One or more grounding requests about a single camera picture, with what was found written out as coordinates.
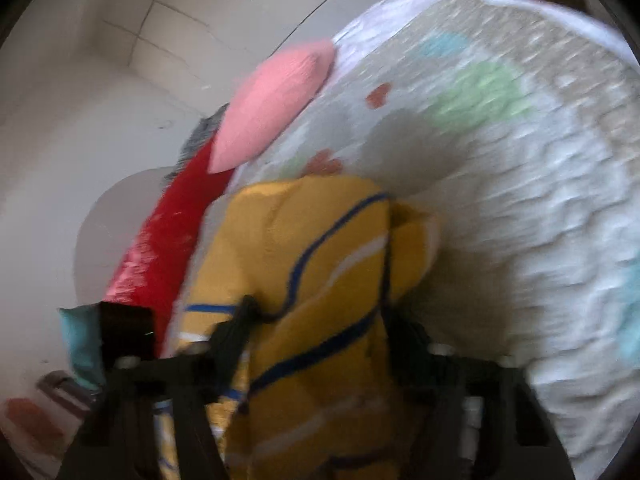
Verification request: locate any yellow striped knit sweater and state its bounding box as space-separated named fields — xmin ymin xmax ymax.
xmin=176 ymin=176 xmax=440 ymax=479

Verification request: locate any teal cushion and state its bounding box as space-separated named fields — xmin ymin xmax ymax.
xmin=58 ymin=304 xmax=105 ymax=391

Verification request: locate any red floral pillow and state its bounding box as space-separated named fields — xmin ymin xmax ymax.
xmin=103 ymin=139 xmax=233 ymax=356

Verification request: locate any white round headboard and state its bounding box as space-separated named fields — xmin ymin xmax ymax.
xmin=73 ymin=167 xmax=171 ymax=304

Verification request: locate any grey knit garment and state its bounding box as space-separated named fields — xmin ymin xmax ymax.
xmin=163 ymin=103 xmax=229 ymax=188

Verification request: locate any pink pillow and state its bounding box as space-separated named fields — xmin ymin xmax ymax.
xmin=208 ymin=39 xmax=336 ymax=174

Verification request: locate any patterned quilted bedspread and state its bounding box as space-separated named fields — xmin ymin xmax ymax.
xmin=164 ymin=0 xmax=640 ymax=480

